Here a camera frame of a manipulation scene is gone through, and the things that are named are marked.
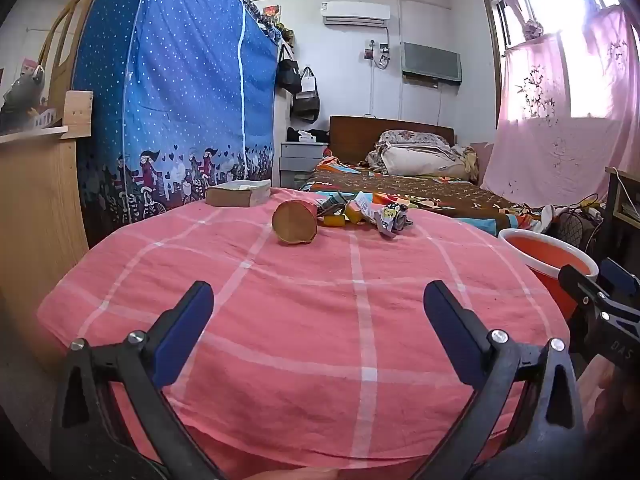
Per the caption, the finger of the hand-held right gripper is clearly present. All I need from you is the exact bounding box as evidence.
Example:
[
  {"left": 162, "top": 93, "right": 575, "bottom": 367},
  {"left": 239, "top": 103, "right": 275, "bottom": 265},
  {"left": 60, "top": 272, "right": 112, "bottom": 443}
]
[
  {"left": 558, "top": 265, "right": 640, "bottom": 328},
  {"left": 600, "top": 258, "right": 640, "bottom": 306}
]

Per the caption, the colourful brown bedspread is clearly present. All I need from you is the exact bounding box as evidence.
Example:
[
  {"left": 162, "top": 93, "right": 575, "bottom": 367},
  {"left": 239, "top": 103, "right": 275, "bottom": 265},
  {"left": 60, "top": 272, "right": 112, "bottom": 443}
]
[{"left": 300, "top": 155, "right": 543, "bottom": 233}]

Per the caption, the wooden shelf unit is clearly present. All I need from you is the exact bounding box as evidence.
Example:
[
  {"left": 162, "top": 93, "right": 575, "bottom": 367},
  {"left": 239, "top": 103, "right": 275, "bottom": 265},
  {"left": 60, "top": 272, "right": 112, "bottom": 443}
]
[{"left": 0, "top": 0, "right": 108, "bottom": 376}]

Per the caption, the blue printed wardrobe cloth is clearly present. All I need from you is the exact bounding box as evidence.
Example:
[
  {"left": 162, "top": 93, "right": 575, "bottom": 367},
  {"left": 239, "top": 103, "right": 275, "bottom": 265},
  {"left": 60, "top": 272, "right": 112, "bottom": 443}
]
[{"left": 72, "top": 0, "right": 280, "bottom": 241}]

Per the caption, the thick old book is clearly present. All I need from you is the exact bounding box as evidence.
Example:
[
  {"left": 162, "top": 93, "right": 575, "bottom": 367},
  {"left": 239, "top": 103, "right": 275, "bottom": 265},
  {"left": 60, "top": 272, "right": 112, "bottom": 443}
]
[{"left": 205, "top": 179, "right": 272, "bottom": 208}]

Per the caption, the wall socket with plugs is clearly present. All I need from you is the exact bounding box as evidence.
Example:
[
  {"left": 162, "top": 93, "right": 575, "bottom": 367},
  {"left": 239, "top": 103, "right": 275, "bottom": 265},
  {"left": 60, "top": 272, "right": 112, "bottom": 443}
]
[{"left": 364, "top": 39, "right": 392, "bottom": 70}]

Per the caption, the window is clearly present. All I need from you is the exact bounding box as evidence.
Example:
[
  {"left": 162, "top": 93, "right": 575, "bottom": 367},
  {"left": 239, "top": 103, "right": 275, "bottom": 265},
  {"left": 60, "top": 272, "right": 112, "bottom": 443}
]
[{"left": 480, "top": 0, "right": 640, "bottom": 121}]

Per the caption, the wooden desk shelf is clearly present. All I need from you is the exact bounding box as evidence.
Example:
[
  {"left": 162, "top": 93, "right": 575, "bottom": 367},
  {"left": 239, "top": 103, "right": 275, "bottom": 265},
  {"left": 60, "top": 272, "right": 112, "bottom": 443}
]
[{"left": 602, "top": 165, "right": 640, "bottom": 241}]

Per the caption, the artificial plant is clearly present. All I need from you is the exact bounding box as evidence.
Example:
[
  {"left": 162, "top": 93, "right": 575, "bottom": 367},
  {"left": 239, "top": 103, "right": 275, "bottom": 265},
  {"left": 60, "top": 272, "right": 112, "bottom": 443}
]
[{"left": 260, "top": 4, "right": 296, "bottom": 43}]

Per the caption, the orange plastic bucket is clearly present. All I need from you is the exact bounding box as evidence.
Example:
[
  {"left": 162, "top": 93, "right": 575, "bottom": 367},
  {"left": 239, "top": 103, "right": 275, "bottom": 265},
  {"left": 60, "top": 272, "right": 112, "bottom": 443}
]
[{"left": 498, "top": 228, "right": 599, "bottom": 321}]

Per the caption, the pink floral sheet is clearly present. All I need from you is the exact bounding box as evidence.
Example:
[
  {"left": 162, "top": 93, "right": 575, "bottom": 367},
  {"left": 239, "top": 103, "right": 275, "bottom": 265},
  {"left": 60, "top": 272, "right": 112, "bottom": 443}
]
[{"left": 482, "top": 7, "right": 640, "bottom": 211}]

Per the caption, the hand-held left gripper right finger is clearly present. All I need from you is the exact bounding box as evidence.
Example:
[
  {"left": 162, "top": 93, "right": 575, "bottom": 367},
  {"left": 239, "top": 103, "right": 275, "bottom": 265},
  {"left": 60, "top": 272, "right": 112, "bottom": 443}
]
[{"left": 423, "top": 280, "right": 588, "bottom": 480}]

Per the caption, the grey toy figure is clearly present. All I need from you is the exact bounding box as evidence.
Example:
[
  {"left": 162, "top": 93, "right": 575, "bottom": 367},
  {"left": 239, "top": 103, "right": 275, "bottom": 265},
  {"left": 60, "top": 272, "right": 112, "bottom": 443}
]
[{"left": 0, "top": 62, "right": 46, "bottom": 133}]

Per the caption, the black floor fan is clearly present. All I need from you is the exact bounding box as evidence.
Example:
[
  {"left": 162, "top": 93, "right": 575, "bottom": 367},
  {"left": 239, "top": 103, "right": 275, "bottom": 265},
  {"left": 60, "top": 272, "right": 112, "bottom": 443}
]
[{"left": 555, "top": 207, "right": 608, "bottom": 261}]

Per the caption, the wooden bed headboard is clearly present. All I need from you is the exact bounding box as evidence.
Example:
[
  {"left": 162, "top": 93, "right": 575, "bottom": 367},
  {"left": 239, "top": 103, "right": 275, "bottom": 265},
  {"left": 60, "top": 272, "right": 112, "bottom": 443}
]
[{"left": 329, "top": 116, "right": 455, "bottom": 166}]

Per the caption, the white air conditioner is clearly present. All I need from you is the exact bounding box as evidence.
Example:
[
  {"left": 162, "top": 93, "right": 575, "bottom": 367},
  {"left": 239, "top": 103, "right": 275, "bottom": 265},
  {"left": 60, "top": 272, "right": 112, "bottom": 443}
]
[{"left": 320, "top": 1, "right": 391, "bottom": 27}]

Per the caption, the grey handbag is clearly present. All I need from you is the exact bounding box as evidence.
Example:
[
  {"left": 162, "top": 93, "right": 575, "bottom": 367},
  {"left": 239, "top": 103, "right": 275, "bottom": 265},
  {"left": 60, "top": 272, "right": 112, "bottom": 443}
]
[{"left": 291, "top": 66, "right": 321, "bottom": 122}]

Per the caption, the grey nightstand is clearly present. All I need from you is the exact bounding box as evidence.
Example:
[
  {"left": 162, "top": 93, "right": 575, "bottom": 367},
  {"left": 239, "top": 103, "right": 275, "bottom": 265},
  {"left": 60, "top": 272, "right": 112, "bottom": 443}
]
[{"left": 279, "top": 141, "right": 328, "bottom": 191}]

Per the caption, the black handbag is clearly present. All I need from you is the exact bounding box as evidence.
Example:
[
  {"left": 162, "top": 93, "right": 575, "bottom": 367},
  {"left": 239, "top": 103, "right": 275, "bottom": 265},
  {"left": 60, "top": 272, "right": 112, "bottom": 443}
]
[{"left": 276, "top": 45, "right": 302, "bottom": 95}]

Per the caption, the pink checked cloth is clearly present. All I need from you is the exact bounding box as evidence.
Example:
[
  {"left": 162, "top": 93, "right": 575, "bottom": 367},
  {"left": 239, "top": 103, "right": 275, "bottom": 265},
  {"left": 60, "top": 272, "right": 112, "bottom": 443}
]
[{"left": 37, "top": 187, "right": 571, "bottom": 471}]

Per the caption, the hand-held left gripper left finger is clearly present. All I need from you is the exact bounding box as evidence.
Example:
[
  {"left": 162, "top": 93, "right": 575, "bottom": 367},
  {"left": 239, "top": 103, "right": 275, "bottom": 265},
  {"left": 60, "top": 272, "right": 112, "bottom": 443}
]
[{"left": 50, "top": 281, "right": 226, "bottom": 480}]

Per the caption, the person's right hand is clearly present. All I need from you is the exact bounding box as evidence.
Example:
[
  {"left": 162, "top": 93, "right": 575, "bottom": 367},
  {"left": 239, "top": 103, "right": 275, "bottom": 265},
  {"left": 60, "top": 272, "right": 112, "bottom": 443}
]
[{"left": 577, "top": 357, "right": 640, "bottom": 433}]

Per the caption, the person's left hand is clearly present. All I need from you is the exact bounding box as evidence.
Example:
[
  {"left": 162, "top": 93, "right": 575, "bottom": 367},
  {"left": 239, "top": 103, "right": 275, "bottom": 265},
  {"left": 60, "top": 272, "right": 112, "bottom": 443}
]
[{"left": 255, "top": 467, "right": 338, "bottom": 480}]

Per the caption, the pile of pillows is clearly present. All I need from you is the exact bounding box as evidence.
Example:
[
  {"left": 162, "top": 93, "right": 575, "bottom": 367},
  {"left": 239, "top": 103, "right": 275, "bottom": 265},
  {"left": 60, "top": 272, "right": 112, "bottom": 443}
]
[{"left": 367, "top": 130, "right": 478, "bottom": 181}]

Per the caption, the yellow power strip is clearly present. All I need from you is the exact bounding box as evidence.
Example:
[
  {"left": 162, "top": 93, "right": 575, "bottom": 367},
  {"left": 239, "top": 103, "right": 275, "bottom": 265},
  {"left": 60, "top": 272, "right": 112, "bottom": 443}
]
[{"left": 575, "top": 197, "right": 606, "bottom": 218}]

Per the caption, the black clothes pile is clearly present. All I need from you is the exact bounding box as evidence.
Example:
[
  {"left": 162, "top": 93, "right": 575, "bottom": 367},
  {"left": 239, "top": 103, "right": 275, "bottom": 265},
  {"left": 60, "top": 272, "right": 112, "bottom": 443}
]
[{"left": 286, "top": 127, "right": 331, "bottom": 144}]

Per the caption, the printed wrapper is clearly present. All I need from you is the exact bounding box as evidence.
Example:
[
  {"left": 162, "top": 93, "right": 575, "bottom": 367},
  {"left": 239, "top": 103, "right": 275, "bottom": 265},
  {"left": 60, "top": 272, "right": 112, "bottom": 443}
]
[{"left": 375, "top": 205, "right": 413, "bottom": 238}]

